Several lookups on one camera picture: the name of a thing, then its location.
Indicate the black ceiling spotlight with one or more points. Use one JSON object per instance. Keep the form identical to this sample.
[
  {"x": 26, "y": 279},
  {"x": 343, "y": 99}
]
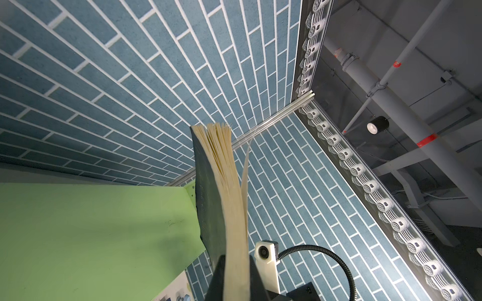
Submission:
[{"x": 378, "y": 125}]

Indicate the green wooden shelf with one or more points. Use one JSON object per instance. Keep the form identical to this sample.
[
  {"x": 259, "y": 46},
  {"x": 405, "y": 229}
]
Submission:
[{"x": 94, "y": 242}]

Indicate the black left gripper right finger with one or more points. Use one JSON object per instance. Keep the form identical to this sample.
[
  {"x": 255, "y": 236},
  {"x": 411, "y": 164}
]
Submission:
[{"x": 258, "y": 292}]

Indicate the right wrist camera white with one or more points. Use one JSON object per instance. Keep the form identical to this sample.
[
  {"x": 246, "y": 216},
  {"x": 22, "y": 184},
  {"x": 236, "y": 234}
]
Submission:
[{"x": 266, "y": 256}]

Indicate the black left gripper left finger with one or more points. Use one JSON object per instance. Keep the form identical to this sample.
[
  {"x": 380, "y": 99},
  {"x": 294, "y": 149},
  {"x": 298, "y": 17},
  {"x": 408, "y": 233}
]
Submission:
[{"x": 215, "y": 289}]

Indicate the grey ceiling pipe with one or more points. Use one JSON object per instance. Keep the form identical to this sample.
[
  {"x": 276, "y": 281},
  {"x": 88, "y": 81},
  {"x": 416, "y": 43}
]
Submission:
[{"x": 444, "y": 156}]

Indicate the aluminium corner post right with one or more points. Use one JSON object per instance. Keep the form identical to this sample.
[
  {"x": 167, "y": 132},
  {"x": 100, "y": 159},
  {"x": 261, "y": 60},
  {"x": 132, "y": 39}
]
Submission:
[{"x": 258, "y": 129}]

